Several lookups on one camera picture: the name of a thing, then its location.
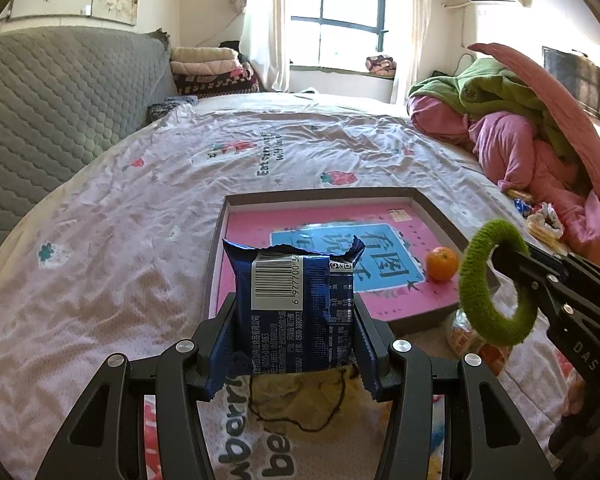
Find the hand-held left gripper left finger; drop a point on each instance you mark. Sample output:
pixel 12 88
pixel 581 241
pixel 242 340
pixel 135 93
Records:
pixel 221 360

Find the dark checkered folded blanket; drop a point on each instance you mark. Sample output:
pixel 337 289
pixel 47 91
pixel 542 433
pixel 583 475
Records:
pixel 220 84

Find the large orange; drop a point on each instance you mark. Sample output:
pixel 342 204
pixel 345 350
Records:
pixel 442 264

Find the pink quilt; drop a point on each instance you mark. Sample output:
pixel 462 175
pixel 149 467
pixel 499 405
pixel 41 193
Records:
pixel 505 145

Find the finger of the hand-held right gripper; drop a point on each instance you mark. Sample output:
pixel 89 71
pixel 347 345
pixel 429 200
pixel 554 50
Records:
pixel 545 260
pixel 547 292

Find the grey quilted headboard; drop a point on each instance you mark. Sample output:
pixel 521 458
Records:
pixel 55 110

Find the blue candy wrapper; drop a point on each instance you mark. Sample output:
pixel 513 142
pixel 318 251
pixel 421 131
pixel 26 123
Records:
pixel 522 206

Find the blue snack packet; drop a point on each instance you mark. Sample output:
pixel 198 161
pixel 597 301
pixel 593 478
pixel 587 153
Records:
pixel 290 310

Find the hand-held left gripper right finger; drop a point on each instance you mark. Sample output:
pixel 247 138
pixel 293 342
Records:
pixel 369 365

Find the blue white egg-shaped package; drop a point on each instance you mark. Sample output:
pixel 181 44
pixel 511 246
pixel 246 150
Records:
pixel 437 435

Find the shallow grey cardboard box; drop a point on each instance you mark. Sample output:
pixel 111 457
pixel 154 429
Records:
pixel 217 260

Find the pink folded blanket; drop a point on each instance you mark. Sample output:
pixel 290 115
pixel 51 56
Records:
pixel 205 67

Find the blue patterned cloth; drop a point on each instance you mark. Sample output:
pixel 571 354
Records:
pixel 170 107

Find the floral folded cloth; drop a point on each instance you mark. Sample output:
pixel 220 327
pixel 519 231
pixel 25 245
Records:
pixel 380 64

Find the dark clothes pile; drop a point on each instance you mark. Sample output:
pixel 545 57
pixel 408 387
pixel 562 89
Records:
pixel 230 47

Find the green blanket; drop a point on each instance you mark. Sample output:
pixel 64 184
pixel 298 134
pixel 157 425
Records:
pixel 490 85

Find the white patterned pouch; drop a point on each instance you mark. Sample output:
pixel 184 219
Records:
pixel 550 215

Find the dark framed wall picture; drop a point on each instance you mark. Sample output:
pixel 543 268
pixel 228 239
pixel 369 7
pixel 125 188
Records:
pixel 575 80

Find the red egg-shaped package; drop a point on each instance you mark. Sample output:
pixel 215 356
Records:
pixel 472 345

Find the cream folded blanket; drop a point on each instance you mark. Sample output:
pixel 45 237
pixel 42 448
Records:
pixel 202 53

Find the white curtain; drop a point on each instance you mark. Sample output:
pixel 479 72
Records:
pixel 265 20
pixel 420 20

